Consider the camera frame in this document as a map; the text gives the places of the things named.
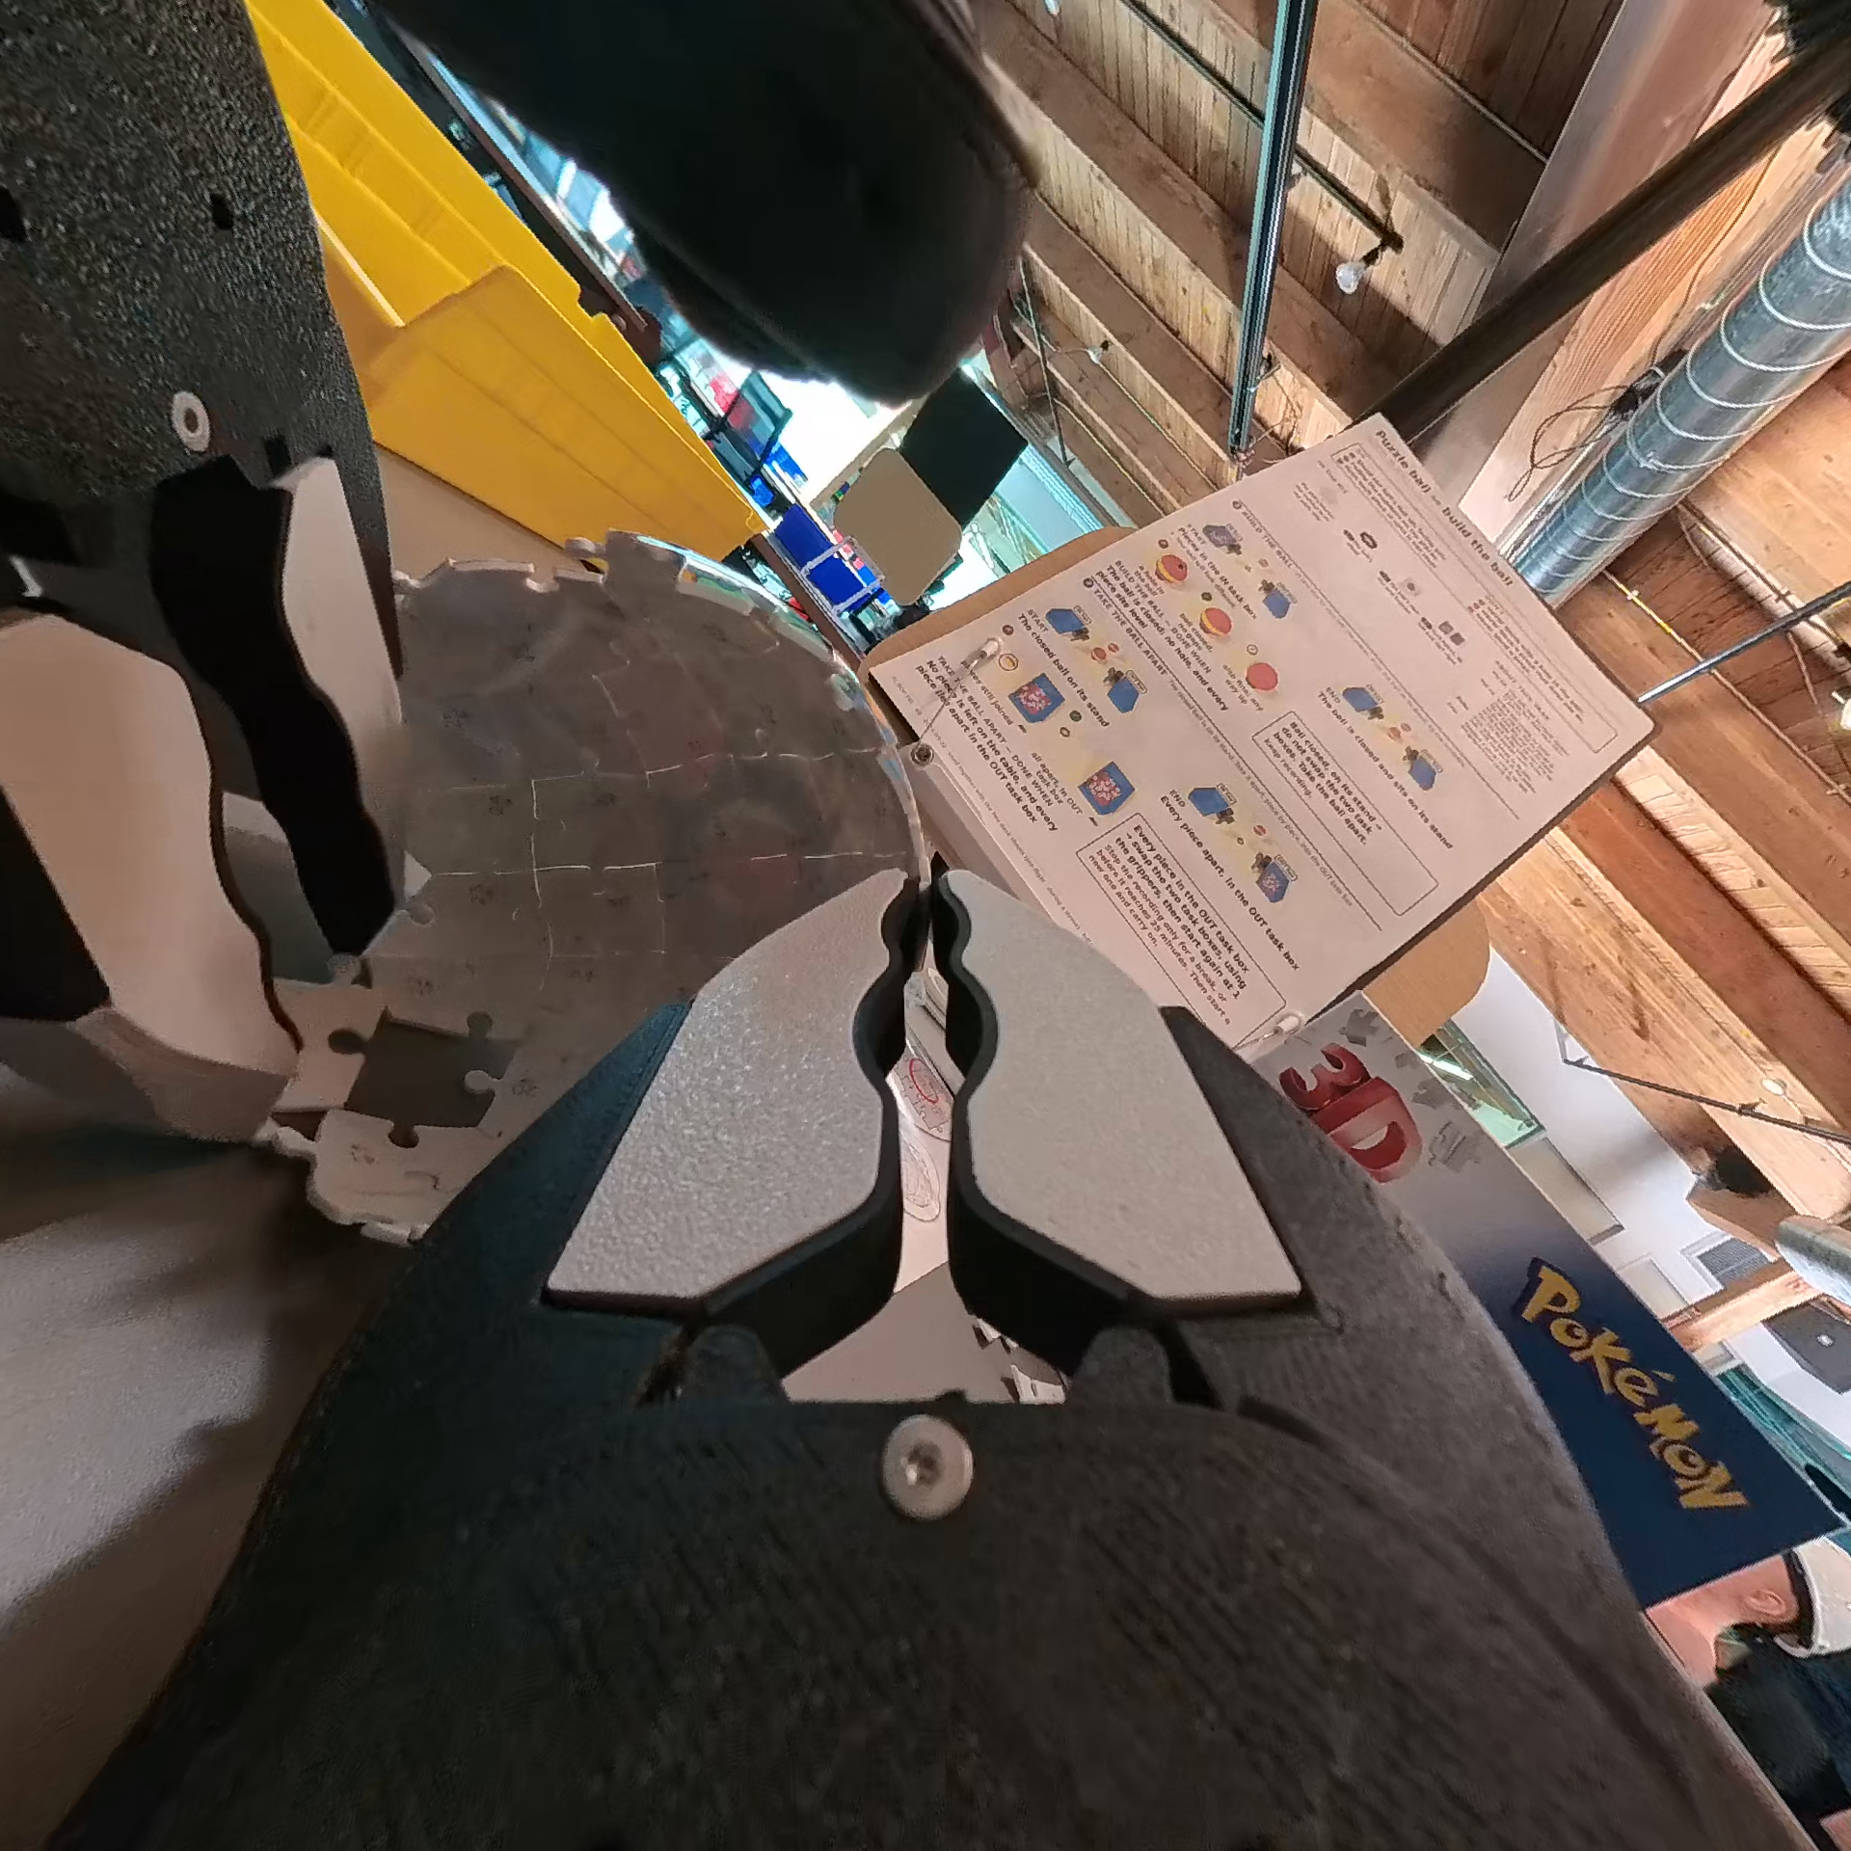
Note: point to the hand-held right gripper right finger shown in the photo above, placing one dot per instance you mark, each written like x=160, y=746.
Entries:
x=1115, y=1143

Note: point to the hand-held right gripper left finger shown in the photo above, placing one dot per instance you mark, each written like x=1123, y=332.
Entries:
x=720, y=1127

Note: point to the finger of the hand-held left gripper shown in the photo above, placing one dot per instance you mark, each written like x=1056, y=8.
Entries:
x=341, y=652
x=133, y=866

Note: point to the white-backed puzzle piece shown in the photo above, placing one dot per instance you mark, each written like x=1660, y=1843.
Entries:
x=312, y=1051

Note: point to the colourful puzzle ball shell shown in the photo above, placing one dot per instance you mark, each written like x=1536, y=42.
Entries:
x=649, y=785

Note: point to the blue puzzle box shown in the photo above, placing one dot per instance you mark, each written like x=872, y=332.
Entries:
x=1592, y=1303

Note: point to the yellow plastic bin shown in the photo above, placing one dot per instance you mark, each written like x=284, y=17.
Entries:
x=331, y=132
x=553, y=435

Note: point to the white instruction board on stand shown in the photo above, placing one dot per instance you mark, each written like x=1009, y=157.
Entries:
x=1043, y=900

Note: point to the wooden sheet board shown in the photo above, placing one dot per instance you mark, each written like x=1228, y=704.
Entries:
x=1424, y=966

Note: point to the white instruction sheet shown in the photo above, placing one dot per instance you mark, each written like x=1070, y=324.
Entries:
x=1301, y=697

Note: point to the blue storage crate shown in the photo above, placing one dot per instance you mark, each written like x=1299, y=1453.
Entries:
x=823, y=561

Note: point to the beige flat panel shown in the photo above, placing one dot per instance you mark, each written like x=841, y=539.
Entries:
x=897, y=526

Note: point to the black flat panel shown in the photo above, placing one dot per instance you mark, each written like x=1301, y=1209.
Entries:
x=961, y=447

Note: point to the hanging light bulb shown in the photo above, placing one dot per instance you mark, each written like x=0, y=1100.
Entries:
x=1347, y=273

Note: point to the teal metal pole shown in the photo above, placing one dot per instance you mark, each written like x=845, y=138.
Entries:
x=1271, y=220

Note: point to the black metal beam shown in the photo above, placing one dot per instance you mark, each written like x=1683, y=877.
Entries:
x=1592, y=245

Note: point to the silver ventilation duct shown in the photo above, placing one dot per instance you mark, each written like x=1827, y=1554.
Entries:
x=1696, y=391

